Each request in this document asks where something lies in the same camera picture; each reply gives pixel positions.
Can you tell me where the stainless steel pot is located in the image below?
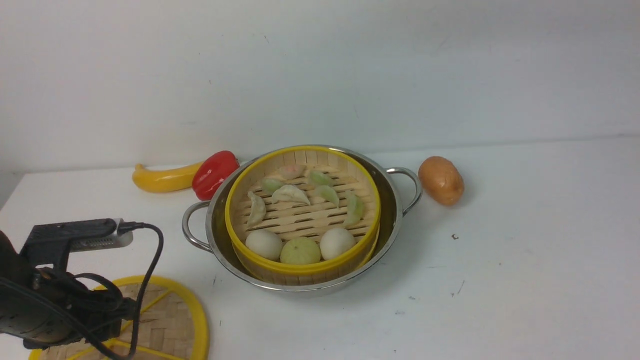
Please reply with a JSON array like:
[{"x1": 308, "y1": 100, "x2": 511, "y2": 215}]
[{"x1": 182, "y1": 145, "x2": 422, "y2": 297}]

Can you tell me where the green dumpling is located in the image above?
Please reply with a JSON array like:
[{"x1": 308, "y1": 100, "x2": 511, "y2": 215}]
[
  {"x1": 260, "y1": 177, "x2": 286, "y2": 196},
  {"x1": 314, "y1": 185, "x2": 340, "y2": 208},
  {"x1": 307, "y1": 170, "x2": 336, "y2": 187},
  {"x1": 343, "y1": 190, "x2": 365, "y2": 227}
]

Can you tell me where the white dumpling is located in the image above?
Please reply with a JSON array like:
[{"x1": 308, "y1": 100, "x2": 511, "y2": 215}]
[
  {"x1": 246, "y1": 191, "x2": 266, "y2": 229},
  {"x1": 271, "y1": 184, "x2": 311, "y2": 206}
]

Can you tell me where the pink dumpling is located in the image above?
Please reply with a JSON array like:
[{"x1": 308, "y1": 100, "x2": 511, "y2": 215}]
[{"x1": 278, "y1": 164, "x2": 306, "y2": 180}]

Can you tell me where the yellow banana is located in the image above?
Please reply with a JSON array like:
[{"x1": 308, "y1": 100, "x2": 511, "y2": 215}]
[{"x1": 131, "y1": 161, "x2": 203, "y2": 194}]

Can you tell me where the brown potato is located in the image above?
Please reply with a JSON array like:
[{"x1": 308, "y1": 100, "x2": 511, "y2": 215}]
[{"x1": 418, "y1": 156, "x2": 466, "y2": 207}]

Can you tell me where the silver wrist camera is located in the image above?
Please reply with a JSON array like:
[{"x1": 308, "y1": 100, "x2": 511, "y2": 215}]
[{"x1": 70, "y1": 218, "x2": 134, "y2": 253}]

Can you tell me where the white dumpling left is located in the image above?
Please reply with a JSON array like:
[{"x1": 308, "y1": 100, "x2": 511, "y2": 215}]
[{"x1": 246, "y1": 191, "x2": 266, "y2": 229}]

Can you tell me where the white steamed bun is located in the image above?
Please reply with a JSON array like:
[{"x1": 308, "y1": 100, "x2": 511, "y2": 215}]
[
  {"x1": 245, "y1": 229, "x2": 284, "y2": 262},
  {"x1": 318, "y1": 227, "x2": 357, "y2": 261}
]

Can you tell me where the red bell pepper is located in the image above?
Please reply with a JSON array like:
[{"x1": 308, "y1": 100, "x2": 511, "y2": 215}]
[{"x1": 191, "y1": 150, "x2": 240, "y2": 201}]

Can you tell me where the yellow rimmed bamboo steamer basket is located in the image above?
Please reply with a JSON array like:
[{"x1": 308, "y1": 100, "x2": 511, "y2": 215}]
[{"x1": 225, "y1": 160, "x2": 379, "y2": 274}]

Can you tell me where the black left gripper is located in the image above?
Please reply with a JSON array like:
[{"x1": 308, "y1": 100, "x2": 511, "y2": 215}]
[{"x1": 1, "y1": 230, "x2": 138, "y2": 350}]

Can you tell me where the green dumpling front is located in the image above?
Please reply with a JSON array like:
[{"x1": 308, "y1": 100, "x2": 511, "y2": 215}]
[{"x1": 314, "y1": 185, "x2": 340, "y2": 208}]

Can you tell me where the yellow woven bamboo steamer lid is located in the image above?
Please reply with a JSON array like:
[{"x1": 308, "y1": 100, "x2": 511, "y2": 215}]
[{"x1": 29, "y1": 275, "x2": 210, "y2": 360}]

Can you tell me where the white dumpling centre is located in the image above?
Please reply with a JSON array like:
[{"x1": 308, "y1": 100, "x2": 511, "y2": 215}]
[{"x1": 271, "y1": 184, "x2": 311, "y2": 206}]

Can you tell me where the black camera cable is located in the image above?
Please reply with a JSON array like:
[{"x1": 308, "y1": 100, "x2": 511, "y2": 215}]
[{"x1": 75, "y1": 221, "x2": 165, "y2": 360}]

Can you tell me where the green steamed bun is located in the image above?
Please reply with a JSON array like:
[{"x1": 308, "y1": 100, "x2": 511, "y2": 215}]
[{"x1": 279, "y1": 237, "x2": 322, "y2": 265}]

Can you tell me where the green dumpling back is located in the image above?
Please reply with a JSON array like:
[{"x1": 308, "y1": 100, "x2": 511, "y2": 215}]
[{"x1": 260, "y1": 177, "x2": 286, "y2": 196}]

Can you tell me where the green dumpling far right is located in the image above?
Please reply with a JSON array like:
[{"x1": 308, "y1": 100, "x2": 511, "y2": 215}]
[{"x1": 343, "y1": 190, "x2": 365, "y2": 227}]

